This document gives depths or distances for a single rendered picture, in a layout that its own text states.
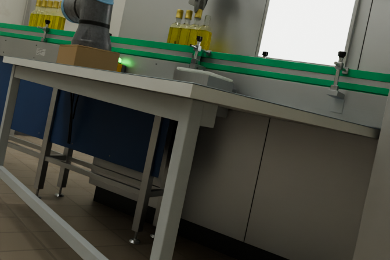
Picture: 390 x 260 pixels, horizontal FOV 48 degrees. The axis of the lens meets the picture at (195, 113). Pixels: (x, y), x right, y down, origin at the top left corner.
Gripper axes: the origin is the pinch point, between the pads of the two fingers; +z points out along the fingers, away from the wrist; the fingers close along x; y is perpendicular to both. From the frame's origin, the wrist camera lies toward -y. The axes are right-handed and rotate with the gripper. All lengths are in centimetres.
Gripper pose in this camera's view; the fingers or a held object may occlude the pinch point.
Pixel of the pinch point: (198, 11)
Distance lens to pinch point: 221.8
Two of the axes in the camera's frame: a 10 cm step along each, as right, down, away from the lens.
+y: -8.3, -1.8, 5.2
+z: -2.0, 9.8, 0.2
